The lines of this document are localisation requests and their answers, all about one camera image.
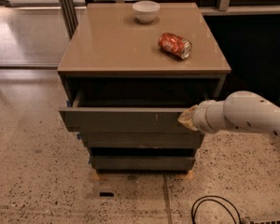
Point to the red soda can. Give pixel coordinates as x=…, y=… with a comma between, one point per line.
x=176, y=45

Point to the grey bottom drawer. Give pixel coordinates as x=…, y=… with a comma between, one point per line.
x=145, y=163

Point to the grey drawer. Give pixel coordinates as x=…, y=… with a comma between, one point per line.
x=145, y=163
x=143, y=140
x=80, y=118

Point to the grey top drawer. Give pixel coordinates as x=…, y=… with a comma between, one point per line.
x=80, y=118

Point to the metal window frame post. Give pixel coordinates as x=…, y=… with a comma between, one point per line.
x=69, y=16

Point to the brown drawer cabinet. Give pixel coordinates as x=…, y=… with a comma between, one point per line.
x=113, y=60

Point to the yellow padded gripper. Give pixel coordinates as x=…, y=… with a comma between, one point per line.
x=201, y=117

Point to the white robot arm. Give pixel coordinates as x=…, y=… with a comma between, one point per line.
x=241, y=111

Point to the white ceramic bowl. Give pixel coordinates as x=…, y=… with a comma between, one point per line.
x=145, y=11

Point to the grey middle drawer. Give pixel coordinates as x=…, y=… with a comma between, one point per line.
x=143, y=140

